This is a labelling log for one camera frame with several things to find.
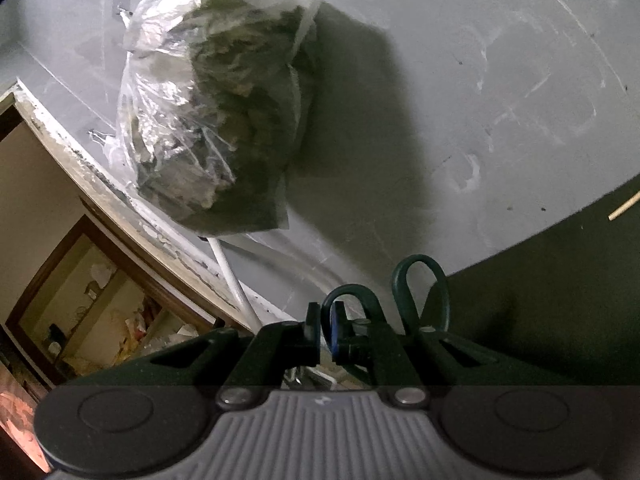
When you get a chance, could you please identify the white hose from tap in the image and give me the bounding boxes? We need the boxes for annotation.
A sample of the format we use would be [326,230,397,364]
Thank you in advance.
[224,233,346,296]

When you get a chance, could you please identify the plain wooden chopstick long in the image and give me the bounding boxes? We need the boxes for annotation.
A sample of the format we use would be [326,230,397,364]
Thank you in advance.
[608,192,640,221]

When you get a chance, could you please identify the clear bag of greens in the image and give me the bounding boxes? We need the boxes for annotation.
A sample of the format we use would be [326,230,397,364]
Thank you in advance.
[103,0,319,236]

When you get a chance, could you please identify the dark green handled scissors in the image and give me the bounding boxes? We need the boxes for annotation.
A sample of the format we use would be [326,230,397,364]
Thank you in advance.
[320,254,451,358]

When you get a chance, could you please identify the white hose from wall hole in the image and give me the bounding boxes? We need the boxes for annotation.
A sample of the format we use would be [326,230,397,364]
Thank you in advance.
[207,236,264,334]

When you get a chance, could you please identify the brown wooden cabinet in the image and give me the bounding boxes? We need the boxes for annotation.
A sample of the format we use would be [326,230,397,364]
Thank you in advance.
[1,108,243,479]

